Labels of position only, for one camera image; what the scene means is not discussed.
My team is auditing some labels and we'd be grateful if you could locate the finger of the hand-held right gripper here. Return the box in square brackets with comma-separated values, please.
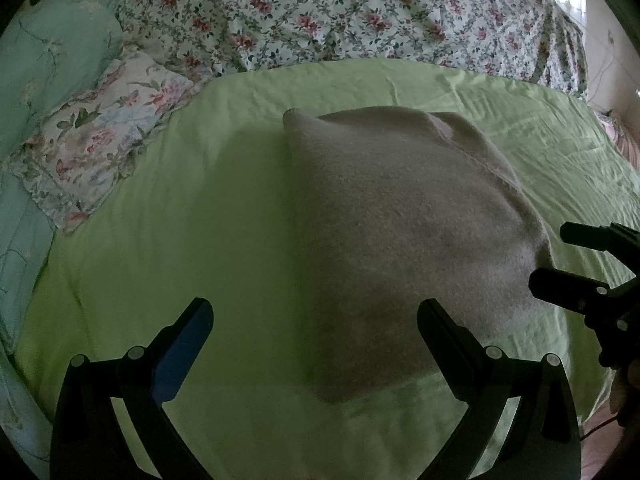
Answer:
[560, 221, 640, 267]
[529, 267, 613, 315]

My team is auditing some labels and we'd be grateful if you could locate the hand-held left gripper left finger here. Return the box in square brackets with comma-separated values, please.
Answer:
[50, 297, 215, 480]

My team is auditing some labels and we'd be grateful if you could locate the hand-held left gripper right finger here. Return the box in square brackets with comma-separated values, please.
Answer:
[416, 298, 582, 480]

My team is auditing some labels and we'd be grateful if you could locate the grey towel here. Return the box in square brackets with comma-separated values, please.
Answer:
[282, 106, 566, 405]

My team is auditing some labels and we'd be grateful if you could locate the person's right hand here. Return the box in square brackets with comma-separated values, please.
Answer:
[607, 365, 638, 418]

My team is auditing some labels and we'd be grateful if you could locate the pink cloth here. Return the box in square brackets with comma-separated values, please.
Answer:
[597, 107, 640, 166]

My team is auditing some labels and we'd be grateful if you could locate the light green bed sheet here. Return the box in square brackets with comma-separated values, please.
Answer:
[15, 57, 640, 480]

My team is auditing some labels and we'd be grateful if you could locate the pale floral ruffled pillow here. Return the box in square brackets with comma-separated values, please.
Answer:
[12, 50, 201, 233]

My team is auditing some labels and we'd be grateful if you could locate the white floral quilt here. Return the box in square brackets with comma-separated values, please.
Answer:
[117, 0, 588, 98]

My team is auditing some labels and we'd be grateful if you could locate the teal floral blanket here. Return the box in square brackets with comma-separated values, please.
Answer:
[0, 0, 138, 466]

